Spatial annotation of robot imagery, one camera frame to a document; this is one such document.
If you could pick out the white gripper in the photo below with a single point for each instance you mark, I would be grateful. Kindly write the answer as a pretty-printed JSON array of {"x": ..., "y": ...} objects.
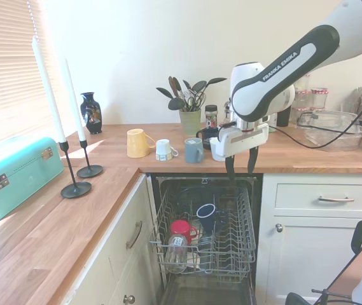
[{"x": 244, "y": 141}]

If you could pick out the navy blue mug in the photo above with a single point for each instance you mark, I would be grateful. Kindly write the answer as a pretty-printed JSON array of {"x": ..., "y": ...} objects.
[{"x": 206, "y": 216}]

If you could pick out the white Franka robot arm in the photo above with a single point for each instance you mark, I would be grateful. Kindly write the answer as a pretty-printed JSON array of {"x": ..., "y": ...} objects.
[{"x": 279, "y": 70}]

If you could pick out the plain white mug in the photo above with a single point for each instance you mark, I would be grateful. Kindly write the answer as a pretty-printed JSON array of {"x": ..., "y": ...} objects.
[{"x": 213, "y": 150}]

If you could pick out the black mug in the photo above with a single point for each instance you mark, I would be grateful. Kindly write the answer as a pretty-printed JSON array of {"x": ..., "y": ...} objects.
[{"x": 206, "y": 137}]

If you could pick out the grey-blue mug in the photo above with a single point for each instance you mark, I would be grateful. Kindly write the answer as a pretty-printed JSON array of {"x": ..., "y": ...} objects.
[{"x": 191, "y": 152}]

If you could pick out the small white patterned mug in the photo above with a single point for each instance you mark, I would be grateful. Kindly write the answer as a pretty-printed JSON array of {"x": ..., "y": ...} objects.
[{"x": 162, "y": 149}]

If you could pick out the red mug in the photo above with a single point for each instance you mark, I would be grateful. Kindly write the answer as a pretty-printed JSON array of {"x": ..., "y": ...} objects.
[{"x": 180, "y": 228}]

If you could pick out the yellow mug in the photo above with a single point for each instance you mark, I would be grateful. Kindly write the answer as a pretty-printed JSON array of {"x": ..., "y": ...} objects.
[{"x": 137, "y": 143}]

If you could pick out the built-in dishwasher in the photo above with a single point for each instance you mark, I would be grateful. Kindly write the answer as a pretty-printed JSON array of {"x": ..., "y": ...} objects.
[{"x": 199, "y": 294}]

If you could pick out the white bottle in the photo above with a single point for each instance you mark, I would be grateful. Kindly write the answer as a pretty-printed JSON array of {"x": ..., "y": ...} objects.
[{"x": 273, "y": 122}]

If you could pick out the glass french press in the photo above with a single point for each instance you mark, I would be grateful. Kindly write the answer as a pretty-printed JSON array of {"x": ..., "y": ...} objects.
[{"x": 227, "y": 112}]

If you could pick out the coffee jar with black lid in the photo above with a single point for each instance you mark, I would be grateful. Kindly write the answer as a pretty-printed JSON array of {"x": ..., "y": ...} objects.
[{"x": 211, "y": 117}]

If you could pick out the black power adapter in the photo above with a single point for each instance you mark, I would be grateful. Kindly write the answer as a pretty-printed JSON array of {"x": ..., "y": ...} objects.
[{"x": 283, "y": 117}]

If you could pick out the cream drawer front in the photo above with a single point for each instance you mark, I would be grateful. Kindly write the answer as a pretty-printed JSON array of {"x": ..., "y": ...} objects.
[{"x": 298, "y": 197}]

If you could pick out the green utensil holder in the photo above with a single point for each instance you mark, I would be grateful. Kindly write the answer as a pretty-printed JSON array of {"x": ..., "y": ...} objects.
[{"x": 190, "y": 122}]

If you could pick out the round metal cabinet knob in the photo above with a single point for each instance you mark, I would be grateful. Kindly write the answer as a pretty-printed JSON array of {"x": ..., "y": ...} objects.
[
  {"x": 129, "y": 299},
  {"x": 278, "y": 227}
]

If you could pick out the kitchen scissors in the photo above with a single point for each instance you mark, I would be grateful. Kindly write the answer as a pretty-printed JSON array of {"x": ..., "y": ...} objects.
[{"x": 195, "y": 100}]

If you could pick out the long black spoon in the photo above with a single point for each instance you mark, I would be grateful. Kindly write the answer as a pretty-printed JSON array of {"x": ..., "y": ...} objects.
[{"x": 215, "y": 80}]

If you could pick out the jar with red checkered lid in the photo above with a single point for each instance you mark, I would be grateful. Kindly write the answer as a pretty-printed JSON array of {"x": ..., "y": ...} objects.
[
  {"x": 302, "y": 101},
  {"x": 319, "y": 98}
]

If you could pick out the black ladle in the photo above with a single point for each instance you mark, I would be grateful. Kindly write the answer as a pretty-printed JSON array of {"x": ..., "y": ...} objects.
[{"x": 176, "y": 104}]

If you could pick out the black slotted spoon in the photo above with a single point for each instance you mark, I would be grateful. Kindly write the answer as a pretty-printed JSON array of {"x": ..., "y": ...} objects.
[{"x": 199, "y": 85}]

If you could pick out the clear glass baking dish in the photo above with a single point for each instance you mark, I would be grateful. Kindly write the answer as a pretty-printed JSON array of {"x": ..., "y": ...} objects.
[{"x": 336, "y": 133}]

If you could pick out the brown wooden spoon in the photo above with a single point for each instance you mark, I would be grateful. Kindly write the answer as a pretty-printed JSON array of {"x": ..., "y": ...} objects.
[{"x": 173, "y": 84}]

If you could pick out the black solid spoon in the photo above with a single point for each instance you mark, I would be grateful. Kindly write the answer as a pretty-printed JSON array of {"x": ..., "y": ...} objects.
[{"x": 164, "y": 92}]

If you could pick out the clear glass jar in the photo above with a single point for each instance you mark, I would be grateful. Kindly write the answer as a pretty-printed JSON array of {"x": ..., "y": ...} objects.
[{"x": 174, "y": 254}]

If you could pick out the cream cabinet door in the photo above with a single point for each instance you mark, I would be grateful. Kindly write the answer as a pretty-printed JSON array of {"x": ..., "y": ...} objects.
[{"x": 314, "y": 260}]

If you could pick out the short black candlestick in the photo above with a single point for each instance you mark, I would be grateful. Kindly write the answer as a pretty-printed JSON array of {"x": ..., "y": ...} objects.
[{"x": 90, "y": 171}]

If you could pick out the dark blue vase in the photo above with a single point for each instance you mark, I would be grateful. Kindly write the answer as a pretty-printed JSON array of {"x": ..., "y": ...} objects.
[{"x": 91, "y": 114}]

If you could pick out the cream corner cabinet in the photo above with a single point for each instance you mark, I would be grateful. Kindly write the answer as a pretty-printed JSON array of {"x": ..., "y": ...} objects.
[{"x": 114, "y": 267}]

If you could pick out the tall black candlestick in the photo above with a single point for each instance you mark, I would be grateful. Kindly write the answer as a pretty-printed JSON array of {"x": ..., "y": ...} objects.
[{"x": 75, "y": 190}]

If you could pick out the shorter white candle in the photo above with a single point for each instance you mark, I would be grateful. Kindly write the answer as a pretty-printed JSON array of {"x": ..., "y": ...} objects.
[{"x": 74, "y": 101}]

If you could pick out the tall white candle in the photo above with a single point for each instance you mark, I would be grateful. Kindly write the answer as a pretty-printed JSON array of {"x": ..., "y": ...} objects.
[{"x": 48, "y": 92}]

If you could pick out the teal bread box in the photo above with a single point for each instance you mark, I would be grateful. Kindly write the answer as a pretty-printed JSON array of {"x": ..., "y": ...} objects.
[{"x": 15, "y": 178}]

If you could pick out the window blind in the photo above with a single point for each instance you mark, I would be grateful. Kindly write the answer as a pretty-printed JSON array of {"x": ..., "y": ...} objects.
[{"x": 2, "y": 63}]

